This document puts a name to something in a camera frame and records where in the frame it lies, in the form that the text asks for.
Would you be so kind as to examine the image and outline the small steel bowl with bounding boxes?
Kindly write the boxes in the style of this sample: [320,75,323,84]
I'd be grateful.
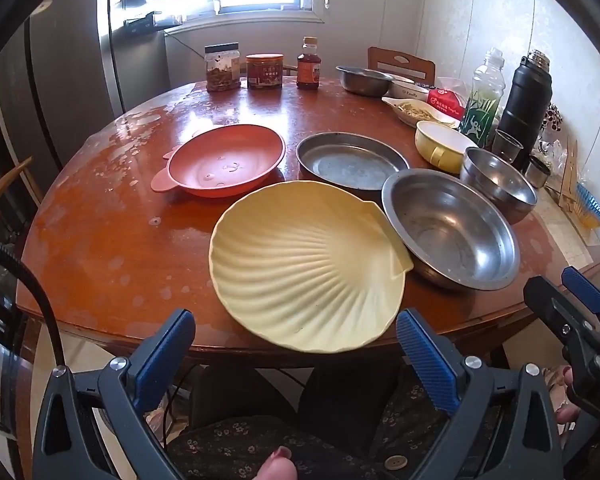
[460,146,538,224]

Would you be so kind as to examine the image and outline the red jar orange lid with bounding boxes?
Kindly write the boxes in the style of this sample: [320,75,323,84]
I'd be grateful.
[246,53,284,90]

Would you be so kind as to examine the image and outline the pink bear-shaped plate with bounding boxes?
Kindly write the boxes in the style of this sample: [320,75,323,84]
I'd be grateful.
[150,125,286,198]

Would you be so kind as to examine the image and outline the clear jar black lid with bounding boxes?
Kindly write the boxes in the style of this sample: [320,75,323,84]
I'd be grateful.
[204,42,240,92]

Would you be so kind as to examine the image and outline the person's left hand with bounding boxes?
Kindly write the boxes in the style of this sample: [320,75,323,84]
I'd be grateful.
[254,446,298,480]

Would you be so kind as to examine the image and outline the white dish of beans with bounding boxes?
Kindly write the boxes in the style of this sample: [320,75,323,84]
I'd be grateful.
[381,96,460,128]

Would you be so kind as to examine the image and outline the clear plastic cup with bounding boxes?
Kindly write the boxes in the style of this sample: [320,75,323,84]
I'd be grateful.
[491,129,522,164]

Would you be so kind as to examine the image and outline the wooden chair back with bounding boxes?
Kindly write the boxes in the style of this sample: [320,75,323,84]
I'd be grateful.
[367,47,436,86]

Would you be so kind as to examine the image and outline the yellow wooden chair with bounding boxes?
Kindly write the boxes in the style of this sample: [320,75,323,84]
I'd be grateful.
[0,155,44,221]

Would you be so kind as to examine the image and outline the yellow shell-shaped plate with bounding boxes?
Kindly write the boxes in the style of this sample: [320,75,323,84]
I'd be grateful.
[209,180,414,354]

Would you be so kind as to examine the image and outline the steel bowl at back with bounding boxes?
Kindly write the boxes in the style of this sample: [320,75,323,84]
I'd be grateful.
[336,65,392,99]

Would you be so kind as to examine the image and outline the white ceramic bowl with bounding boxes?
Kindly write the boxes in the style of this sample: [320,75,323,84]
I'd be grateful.
[389,77,429,102]

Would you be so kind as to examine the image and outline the yellow bowl with handle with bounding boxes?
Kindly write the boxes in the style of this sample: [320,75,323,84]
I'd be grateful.
[414,120,477,176]

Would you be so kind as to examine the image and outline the written paper sheet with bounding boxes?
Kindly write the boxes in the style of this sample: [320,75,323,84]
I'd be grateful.
[534,188,600,269]

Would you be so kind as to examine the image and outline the black cable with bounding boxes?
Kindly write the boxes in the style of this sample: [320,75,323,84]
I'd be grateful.
[0,231,67,369]

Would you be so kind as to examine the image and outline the brown sauce bottle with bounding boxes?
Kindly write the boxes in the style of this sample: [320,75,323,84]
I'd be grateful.
[297,36,322,90]

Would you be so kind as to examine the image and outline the black thermos flask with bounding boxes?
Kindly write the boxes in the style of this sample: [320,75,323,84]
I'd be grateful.
[498,50,553,172]

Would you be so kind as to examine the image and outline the large steel bowl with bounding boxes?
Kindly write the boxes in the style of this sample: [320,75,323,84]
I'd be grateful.
[381,169,520,292]

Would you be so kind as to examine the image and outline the green drink bottle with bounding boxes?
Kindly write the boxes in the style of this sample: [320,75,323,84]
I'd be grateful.
[458,48,506,148]

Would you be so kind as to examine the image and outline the person's right hand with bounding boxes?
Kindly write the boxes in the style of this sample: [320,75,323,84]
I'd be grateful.
[542,365,581,436]

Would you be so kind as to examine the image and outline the blue paper cup liners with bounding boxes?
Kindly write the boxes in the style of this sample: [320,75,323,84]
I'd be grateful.
[576,182,600,230]

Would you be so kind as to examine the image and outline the red tissue pack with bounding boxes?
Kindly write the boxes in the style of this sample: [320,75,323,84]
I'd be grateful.
[427,88,467,120]

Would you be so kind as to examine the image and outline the wooden clip stand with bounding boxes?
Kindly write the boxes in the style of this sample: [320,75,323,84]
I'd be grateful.
[558,136,578,212]

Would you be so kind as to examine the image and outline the small steel cup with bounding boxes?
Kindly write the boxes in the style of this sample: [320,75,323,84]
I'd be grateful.
[524,156,552,190]

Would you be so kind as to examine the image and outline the shallow steel pan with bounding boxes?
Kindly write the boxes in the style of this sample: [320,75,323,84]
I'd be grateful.
[296,132,410,192]

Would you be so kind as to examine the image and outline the grey refrigerator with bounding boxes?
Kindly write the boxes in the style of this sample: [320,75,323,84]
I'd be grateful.
[0,0,171,172]

